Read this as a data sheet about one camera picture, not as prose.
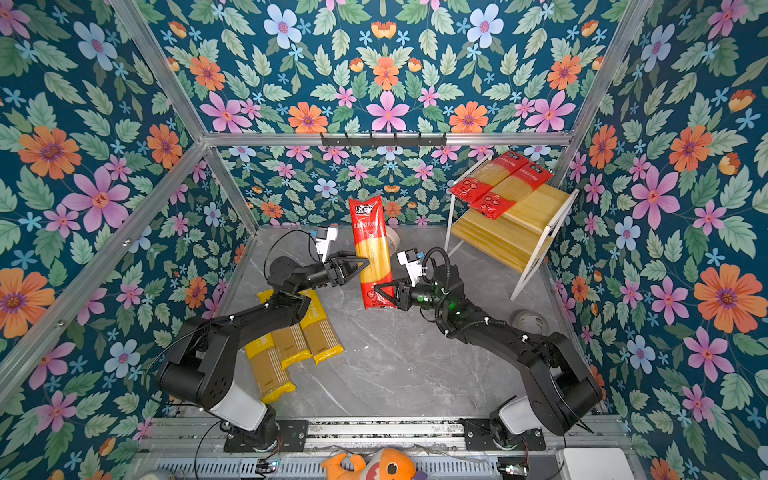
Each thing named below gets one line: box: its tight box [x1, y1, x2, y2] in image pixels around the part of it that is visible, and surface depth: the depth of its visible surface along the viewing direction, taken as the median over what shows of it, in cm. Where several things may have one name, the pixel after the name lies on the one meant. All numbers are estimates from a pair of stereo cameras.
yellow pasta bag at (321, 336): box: [298, 288, 344, 365], surface depth 90 cm
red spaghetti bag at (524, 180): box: [471, 163, 554, 220], surface depth 83 cm
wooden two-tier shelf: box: [445, 151, 579, 301], surface depth 86 cm
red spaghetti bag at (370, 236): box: [348, 195, 397, 309], surface depth 73 cm
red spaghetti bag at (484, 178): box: [450, 151, 529, 204], surface depth 86 cm
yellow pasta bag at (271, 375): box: [244, 333, 296, 404], surface depth 82 cm
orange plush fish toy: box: [321, 448, 418, 480], surface depth 65 cm
